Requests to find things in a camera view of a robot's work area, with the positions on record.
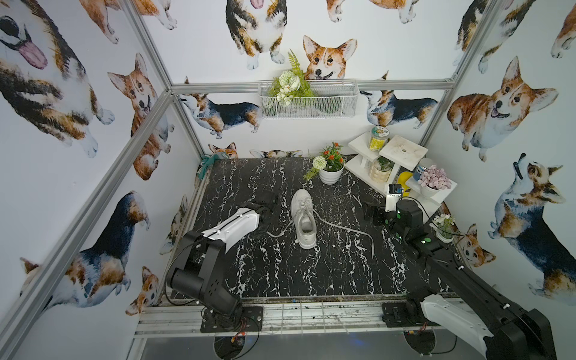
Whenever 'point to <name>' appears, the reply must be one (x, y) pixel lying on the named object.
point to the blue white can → (424, 163)
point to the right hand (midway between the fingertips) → (380, 197)
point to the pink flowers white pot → (432, 181)
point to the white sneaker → (303, 217)
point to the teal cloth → (207, 160)
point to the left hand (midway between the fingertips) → (265, 218)
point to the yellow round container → (403, 178)
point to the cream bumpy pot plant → (380, 169)
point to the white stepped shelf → (403, 154)
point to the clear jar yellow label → (379, 138)
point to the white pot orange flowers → (329, 164)
